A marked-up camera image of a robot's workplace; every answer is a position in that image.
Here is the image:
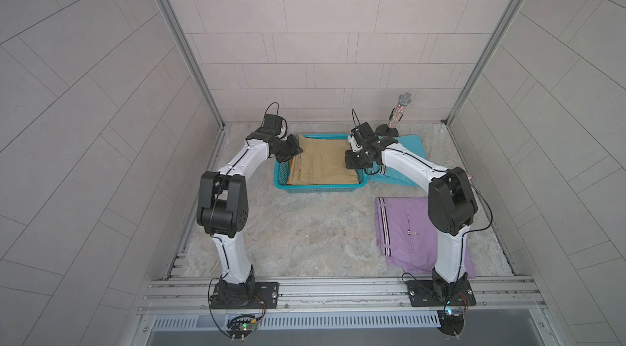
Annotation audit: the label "teal plastic laundry basket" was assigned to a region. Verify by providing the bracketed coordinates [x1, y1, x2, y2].
[274, 134, 368, 193]

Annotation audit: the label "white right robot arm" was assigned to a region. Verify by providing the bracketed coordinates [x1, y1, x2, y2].
[346, 130, 479, 300]

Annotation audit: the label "circuit board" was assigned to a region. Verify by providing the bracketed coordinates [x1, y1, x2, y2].
[437, 310, 465, 338]
[227, 314, 262, 339]

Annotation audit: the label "teal pants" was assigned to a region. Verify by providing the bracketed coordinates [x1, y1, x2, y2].
[365, 135, 428, 189]

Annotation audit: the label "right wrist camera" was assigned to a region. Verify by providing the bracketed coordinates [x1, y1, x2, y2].
[348, 123, 379, 153]

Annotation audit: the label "glitter microphone on stand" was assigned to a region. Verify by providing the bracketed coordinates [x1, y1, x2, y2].
[375, 92, 412, 137]

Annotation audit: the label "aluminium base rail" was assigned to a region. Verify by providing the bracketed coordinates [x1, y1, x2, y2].
[136, 276, 546, 315]

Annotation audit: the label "left circuit board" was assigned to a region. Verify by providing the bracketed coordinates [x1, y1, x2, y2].
[227, 314, 262, 339]

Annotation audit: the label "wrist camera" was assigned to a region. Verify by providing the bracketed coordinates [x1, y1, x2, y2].
[259, 114, 288, 139]
[348, 123, 379, 153]

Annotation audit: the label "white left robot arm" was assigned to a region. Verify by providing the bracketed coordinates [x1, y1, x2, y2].
[197, 133, 302, 305]

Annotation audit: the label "khaki pants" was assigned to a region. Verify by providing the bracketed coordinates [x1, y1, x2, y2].
[287, 135, 359, 186]

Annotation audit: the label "right circuit board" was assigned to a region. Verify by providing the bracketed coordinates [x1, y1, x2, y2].
[437, 310, 465, 338]

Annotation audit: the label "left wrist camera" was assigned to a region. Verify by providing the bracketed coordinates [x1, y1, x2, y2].
[259, 114, 288, 139]

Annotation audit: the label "purple pants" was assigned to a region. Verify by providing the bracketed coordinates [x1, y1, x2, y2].
[374, 197, 476, 282]

